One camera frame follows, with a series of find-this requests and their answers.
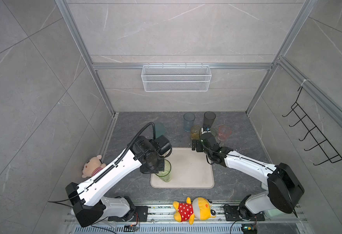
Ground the white wire mesh basket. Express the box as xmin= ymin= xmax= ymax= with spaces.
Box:
xmin=141 ymin=65 xmax=212 ymax=92

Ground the tall green plastic cup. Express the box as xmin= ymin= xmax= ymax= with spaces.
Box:
xmin=156 ymin=160 xmax=172 ymax=182

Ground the beige plastic tray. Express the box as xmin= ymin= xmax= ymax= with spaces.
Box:
xmin=150 ymin=148 xmax=214 ymax=189

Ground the short green plastic cup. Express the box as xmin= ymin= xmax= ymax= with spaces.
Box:
xmin=210 ymin=128 xmax=218 ymax=137

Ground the pink plastic cup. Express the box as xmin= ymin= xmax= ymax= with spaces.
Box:
xmin=218 ymin=125 xmax=232 ymax=141

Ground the yellow bear plush toy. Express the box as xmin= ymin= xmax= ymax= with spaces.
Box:
xmin=173 ymin=197 xmax=216 ymax=225

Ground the blue plastic cup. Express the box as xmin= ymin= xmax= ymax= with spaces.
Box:
xmin=183 ymin=112 xmax=195 ymax=132

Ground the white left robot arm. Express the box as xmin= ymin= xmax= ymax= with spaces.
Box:
xmin=66 ymin=122 xmax=172 ymax=227

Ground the black wire hook rack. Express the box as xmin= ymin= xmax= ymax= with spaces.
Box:
xmin=282 ymin=87 xmax=342 ymax=166

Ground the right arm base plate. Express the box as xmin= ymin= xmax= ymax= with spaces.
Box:
xmin=223 ymin=204 xmax=265 ymax=221

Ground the short amber plastic cup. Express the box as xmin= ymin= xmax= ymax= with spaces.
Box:
xmin=190 ymin=125 xmax=202 ymax=140

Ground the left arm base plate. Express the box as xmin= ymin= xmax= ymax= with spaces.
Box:
xmin=108 ymin=206 xmax=148 ymax=222

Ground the teal plastic cup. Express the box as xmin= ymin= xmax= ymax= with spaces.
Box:
xmin=154 ymin=122 xmax=166 ymax=138

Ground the dark grey plastic cup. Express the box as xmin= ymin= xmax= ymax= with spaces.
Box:
xmin=203 ymin=111 xmax=216 ymax=129

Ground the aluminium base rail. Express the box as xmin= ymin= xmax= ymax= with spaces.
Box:
xmin=64 ymin=201 xmax=309 ymax=226

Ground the pink boy plush doll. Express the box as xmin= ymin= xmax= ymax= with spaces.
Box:
xmin=82 ymin=155 xmax=106 ymax=178

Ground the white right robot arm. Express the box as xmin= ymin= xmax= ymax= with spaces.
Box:
xmin=192 ymin=132 xmax=304 ymax=220

